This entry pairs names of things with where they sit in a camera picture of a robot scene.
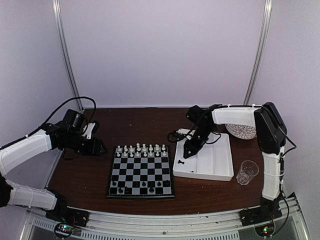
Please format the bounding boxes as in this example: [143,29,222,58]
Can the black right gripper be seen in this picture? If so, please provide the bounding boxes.
[183,124,215,159]

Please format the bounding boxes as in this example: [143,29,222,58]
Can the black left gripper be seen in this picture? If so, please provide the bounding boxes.
[64,131,108,156]

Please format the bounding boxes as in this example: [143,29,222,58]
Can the white plastic compartment tray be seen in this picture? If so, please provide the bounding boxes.
[172,133,234,182]

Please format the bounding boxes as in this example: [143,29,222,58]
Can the black chess pawn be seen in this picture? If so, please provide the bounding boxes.
[163,180,170,187]

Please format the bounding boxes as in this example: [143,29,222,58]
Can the black white chess board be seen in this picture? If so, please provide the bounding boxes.
[106,147,175,199]

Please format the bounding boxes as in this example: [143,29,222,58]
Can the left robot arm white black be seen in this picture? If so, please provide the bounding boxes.
[0,109,108,222]

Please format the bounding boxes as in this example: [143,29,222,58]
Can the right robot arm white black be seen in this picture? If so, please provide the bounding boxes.
[181,102,289,221]

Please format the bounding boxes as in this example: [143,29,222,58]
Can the white chess pieces row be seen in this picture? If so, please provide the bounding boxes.
[114,143,170,158]

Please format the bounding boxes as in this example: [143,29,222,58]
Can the patterned ceramic plate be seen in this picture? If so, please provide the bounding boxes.
[225,124,257,140]

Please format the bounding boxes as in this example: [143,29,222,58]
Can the clear drinking glass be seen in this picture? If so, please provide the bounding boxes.
[236,160,259,186]

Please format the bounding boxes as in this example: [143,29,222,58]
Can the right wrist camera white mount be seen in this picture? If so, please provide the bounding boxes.
[172,128,193,141]

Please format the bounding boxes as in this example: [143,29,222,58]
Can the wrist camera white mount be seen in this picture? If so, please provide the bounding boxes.
[82,120,100,140]
[172,128,193,141]

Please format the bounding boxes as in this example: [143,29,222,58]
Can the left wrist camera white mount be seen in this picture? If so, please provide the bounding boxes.
[82,120,100,140]

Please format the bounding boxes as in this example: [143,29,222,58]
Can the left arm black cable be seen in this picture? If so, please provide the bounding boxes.
[27,96,97,138]

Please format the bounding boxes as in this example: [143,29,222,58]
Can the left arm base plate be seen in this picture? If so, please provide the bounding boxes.
[44,207,90,227]

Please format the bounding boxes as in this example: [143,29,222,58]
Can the front aluminium rail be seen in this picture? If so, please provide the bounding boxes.
[18,197,311,240]

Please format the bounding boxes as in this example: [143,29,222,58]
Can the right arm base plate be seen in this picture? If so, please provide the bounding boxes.
[239,206,283,227]

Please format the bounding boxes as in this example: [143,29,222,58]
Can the left aluminium frame post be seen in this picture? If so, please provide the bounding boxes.
[52,0,80,97]

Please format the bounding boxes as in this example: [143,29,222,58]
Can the aluminium frame post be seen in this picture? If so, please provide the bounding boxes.
[52,0,80,97]
[243,0,273,105]

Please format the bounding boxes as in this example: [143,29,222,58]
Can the right aluminium frame post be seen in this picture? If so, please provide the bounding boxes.
[243,0,273,105]

